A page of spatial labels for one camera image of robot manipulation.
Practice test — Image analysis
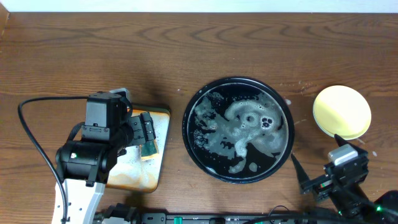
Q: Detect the yellow plate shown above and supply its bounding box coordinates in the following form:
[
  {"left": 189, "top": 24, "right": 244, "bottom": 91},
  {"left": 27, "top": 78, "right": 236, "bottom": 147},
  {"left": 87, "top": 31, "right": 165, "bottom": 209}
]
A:
[{"left": 312, "top": 85, "right": 372, "bottom": 140}]

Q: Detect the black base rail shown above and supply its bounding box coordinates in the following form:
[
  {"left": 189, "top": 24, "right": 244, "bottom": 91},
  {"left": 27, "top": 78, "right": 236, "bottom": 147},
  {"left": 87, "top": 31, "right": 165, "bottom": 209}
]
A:
[{"left": 133, "top": 213, "right": 336, "bottom": 224}]

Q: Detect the green yellow sponge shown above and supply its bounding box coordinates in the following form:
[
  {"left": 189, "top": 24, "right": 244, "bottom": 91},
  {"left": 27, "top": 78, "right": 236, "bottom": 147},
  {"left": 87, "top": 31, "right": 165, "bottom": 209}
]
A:
[{"left": 140, "top": 140, "right": 159, "bottom": 161}]

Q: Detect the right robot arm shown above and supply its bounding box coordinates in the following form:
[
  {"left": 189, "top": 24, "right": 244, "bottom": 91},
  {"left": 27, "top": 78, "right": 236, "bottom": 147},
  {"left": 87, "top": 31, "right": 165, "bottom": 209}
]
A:
[{"left": 291, "top": 134, "right": 397, "bottom": 223}]

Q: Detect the stained white cloth pad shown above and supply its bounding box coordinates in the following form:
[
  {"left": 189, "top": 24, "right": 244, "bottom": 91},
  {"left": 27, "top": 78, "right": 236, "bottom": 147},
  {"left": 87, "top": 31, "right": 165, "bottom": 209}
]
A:
[{"left": 107, "top": 108, "right": 170, "bottom": 192}]

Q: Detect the small rectangular black tray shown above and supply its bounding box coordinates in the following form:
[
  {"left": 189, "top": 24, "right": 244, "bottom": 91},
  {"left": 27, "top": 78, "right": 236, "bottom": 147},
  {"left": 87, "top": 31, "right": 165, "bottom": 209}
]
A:
[{"left": 105, "top": 104, "right": 172, "bottom": 194}]

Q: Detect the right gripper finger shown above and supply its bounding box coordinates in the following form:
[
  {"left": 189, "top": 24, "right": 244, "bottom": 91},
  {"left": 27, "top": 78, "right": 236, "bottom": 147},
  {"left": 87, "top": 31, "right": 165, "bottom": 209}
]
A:
[
  {"left": 334, "top": 134, "right": 368, "bottom": 156},
  {"left": 291, "top": 154, "right": 310, "bottom": 186}
]

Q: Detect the round black tray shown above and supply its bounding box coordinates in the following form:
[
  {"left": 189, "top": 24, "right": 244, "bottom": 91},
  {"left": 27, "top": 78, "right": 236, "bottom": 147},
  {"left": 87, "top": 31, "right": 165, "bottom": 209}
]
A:
[{"left": 182, "top": 77, "right": 295, "bottom": 184}]

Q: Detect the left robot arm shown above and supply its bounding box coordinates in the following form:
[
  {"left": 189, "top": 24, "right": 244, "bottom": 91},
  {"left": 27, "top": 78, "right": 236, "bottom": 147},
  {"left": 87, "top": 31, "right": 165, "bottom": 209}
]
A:
[{"left": 52, "top": 88, "right": 156, "bottom": 223}]

